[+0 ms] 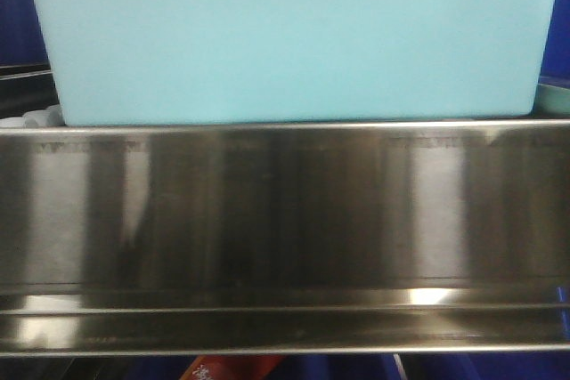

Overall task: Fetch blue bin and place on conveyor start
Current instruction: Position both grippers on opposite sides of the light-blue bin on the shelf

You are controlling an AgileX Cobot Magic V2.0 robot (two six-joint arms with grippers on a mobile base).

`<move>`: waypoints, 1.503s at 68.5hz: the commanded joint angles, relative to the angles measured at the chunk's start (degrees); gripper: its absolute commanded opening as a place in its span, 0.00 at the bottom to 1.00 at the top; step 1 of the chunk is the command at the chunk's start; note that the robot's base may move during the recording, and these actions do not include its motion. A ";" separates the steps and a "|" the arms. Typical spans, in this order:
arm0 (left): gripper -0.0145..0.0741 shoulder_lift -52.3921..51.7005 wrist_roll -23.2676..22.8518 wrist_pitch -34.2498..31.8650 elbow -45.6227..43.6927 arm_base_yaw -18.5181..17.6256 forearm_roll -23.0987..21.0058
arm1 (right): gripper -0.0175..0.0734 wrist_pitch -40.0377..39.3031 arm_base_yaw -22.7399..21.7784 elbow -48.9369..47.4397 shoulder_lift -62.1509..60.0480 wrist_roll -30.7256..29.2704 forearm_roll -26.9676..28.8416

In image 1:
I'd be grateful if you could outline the light blue plastic bin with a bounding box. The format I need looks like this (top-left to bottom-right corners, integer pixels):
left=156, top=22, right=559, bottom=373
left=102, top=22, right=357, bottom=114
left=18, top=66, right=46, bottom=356
left=34, top=0, right=554, bottom=126

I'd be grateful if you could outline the red printed package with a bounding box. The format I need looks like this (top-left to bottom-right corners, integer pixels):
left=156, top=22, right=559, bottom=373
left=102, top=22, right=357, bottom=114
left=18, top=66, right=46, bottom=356
left=180, top=355, right=285, bottom=380

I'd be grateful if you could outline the white roller track left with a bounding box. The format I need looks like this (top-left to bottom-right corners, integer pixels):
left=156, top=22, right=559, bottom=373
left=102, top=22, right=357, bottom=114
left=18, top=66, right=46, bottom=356
left=1, top=104, right=64, bottom=128

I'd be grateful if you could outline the dark blue crate below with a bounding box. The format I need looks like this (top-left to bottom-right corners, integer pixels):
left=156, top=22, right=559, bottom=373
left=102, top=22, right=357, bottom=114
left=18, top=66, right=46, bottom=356
left=124, top=352, right=569, bottom=379

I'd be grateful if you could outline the teal tray edge right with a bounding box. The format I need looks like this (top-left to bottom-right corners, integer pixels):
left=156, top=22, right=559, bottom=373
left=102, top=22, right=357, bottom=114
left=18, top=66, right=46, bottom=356
left=533, top=84, right=570, bottom=116

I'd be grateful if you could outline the dark blue crate right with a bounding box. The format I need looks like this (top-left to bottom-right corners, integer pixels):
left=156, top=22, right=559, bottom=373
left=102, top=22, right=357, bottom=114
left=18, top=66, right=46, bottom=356
left=541, top=0, right=569, bottom=80

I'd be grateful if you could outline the dark blue crate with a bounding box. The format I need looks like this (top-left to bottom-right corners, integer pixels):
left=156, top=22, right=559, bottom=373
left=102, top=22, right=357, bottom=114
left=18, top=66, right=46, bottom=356
left=1, top=0, right=48, bottom=67
left=541, top=0, right=569, bottom=80

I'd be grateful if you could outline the dark blue crate left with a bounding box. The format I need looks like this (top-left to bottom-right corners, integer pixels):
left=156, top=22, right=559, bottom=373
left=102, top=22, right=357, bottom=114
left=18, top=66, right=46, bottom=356
left=1, top=0, right=48, bottom=67

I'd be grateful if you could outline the stainless steel shelf rail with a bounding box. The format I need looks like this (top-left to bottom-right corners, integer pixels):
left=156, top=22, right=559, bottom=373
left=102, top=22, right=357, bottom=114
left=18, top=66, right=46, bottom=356
left=1, top=119, right=569, bottom=356

